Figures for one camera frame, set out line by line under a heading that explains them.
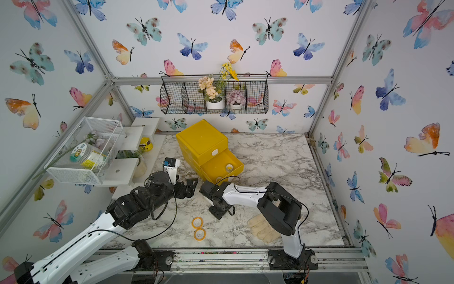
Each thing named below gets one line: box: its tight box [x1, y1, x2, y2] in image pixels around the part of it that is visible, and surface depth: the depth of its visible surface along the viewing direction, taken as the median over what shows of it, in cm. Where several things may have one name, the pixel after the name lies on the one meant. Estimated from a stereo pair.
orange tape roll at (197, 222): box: [191, 216, 204, 229], surface depth 86 cm
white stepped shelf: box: [100, 117, 167, 199], surface depth 96 cm
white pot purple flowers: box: [225, 89, 247, 110], surface depth 90 cm
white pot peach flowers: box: [198, 75, 226, 111], surface depth 84 cm
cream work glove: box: [247, 214, 282, 244], surface depth 83 cm
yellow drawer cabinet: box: [176, 118, 245, 185], surface depth 91 cm
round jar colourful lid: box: [69, 142, 107, 170], surface depth 66 cm
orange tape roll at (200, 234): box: [193, 227, 207, 242], surface depth 82 cm
